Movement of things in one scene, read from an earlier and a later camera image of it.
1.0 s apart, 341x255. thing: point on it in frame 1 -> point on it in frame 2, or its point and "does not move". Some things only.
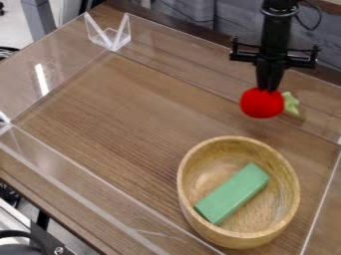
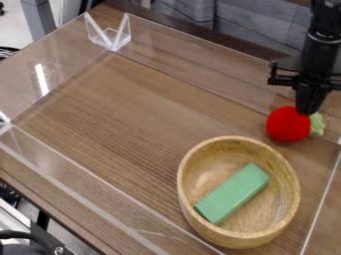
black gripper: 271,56 -> 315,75
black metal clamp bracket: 45,239 does not move
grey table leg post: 39,17 does not move
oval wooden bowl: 238,187 does not move
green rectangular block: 233,193 does not move
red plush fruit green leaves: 267,105 -> 291,127
